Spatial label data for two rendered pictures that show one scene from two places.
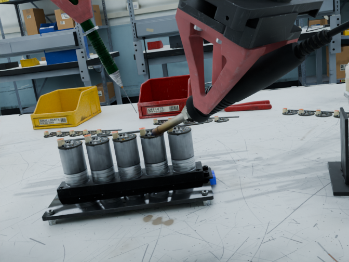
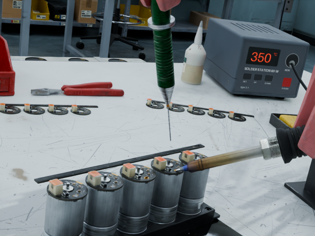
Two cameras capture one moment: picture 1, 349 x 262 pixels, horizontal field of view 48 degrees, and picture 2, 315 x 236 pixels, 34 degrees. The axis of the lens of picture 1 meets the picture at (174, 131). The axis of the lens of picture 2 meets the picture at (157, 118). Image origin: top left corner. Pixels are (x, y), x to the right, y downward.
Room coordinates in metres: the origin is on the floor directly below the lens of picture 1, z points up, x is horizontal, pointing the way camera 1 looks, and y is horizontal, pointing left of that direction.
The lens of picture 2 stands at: (0.15, 0.27, 0.97)
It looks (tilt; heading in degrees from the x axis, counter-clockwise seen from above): 19 degrees down; 315
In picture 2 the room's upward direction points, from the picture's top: 9 degrees clockwise
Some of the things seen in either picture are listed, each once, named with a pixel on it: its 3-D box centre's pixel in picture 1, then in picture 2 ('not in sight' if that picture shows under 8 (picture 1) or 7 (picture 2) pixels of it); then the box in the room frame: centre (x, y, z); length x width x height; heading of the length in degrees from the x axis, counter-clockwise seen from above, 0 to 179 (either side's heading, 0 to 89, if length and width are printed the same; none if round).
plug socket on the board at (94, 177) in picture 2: (89, 138); (95, 178); (0.38, 0.09, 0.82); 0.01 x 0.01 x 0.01; 88
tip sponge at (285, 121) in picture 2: not in sight; (301, 128); (0.47, -0.31, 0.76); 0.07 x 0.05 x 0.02; 153
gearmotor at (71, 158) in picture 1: (74, 166); (63, 223); (0.38, 0.11, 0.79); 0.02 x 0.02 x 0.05
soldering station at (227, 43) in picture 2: not in sight; (251, 58); (0.65, -0.42, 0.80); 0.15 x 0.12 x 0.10; 152
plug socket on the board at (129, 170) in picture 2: (116, 134); (130, 170); (0.38, 0.06, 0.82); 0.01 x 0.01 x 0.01; 88
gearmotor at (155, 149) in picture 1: (155, 156); (162, 195); (0.38, 0.02, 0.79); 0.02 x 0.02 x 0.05
